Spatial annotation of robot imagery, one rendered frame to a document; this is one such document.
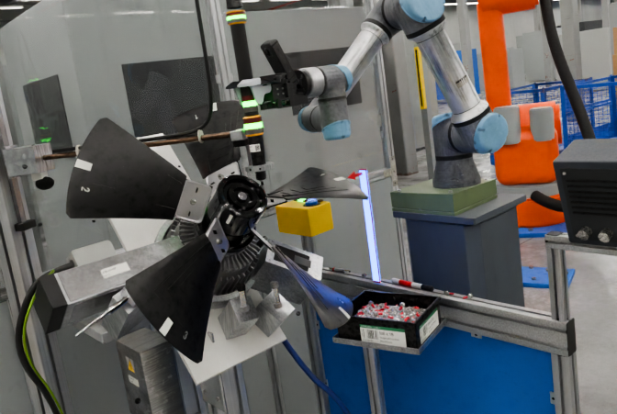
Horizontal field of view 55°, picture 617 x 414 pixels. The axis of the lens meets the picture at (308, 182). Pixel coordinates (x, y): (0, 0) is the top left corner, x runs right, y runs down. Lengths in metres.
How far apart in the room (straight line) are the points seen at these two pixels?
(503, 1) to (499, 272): 3.55
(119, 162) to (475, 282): 1.09
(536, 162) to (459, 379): 3.57
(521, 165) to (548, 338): 3.71
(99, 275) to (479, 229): 1.07
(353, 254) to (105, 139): 1.58
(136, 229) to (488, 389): 0.97
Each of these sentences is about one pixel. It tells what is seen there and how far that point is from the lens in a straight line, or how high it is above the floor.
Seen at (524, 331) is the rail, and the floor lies 0.82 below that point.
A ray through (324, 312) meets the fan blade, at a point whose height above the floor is 0.98.
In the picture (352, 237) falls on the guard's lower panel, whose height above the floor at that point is 0.75.
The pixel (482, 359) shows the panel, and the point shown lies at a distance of 1.61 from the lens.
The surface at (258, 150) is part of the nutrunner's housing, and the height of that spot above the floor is 1.31.
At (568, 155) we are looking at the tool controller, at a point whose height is 1.23.
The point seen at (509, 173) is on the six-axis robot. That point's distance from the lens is 5.12.
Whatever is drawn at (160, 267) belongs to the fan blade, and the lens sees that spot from 1.17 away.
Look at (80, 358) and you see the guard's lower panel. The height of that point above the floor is 0.71.
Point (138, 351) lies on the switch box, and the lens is 1.63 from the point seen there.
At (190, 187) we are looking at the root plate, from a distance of 1.34.
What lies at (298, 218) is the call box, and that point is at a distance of 1.84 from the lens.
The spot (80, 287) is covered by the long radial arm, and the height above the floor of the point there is 1.11.
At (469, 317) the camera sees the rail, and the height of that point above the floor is 0.82.
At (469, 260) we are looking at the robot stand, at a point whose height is 0.86.
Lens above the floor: 1.45
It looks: 10 degrees down
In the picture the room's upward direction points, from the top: 8 degrees counter-clockwise
